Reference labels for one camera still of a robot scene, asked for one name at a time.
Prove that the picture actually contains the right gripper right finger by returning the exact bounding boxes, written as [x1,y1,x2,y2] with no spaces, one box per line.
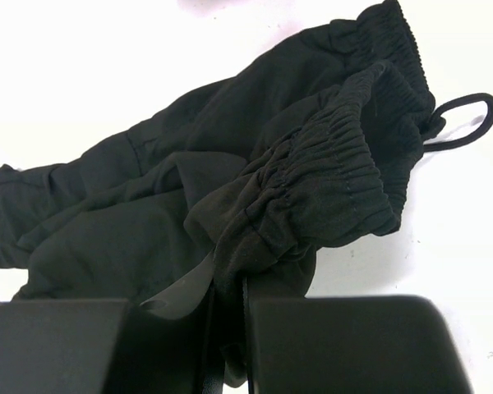
[242,277,468,393]

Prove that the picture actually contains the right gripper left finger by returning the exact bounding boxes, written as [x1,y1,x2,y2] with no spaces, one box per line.
[0,256,222,393]

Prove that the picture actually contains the black trousers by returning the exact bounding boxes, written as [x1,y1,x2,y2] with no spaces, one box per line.
[0,1,493,387]

